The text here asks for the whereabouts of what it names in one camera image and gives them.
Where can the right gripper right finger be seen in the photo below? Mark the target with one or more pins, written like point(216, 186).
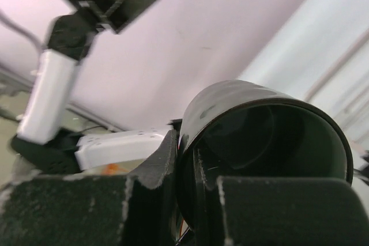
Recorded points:
point(236, 210)

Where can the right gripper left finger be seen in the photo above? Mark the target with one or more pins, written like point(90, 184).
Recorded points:
point(133, 209)

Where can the dark green mug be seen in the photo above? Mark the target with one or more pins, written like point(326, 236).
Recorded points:
point(252, 130)

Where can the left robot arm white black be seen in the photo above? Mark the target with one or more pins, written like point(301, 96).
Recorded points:
point(40, 138)

